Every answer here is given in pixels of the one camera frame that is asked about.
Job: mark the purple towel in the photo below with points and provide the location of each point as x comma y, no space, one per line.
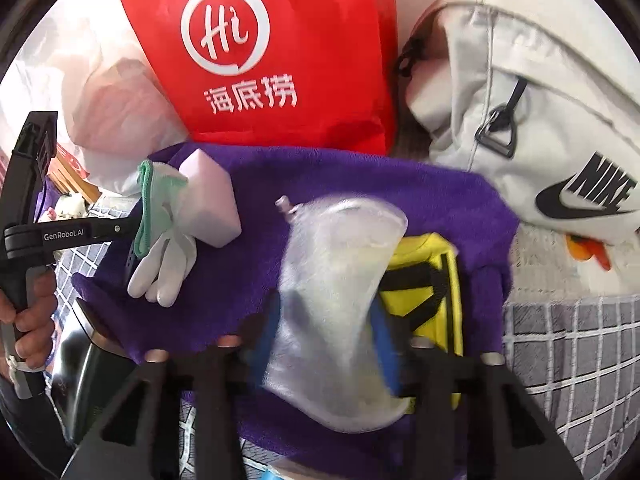
250,280

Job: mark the white printed bed sheet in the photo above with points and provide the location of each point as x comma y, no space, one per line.
550,260

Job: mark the grey waist bag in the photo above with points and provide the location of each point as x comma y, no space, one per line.
540,125

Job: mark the pale pink foam block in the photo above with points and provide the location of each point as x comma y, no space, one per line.
210,200

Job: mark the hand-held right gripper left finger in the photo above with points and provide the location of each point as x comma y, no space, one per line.
262,350

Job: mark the grey plaid blanket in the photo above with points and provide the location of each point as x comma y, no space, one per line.
575,350

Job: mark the white plastic shopping bag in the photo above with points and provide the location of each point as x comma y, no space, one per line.
100,100

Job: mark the red paper bag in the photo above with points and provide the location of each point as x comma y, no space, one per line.
260,50

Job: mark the yellow mesh pouch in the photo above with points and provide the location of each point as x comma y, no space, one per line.
432,280

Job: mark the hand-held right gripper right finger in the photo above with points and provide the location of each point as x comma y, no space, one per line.
390,355

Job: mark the blue tissue pack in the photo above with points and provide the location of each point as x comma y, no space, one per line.
282,475

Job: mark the clear plastic pouch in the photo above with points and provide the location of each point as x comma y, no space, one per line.
335,300

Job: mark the person's left hand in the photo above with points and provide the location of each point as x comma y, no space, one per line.
27,322

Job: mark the white glove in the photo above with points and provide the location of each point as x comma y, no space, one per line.
165,255

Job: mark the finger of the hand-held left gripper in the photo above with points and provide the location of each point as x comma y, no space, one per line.
134,259

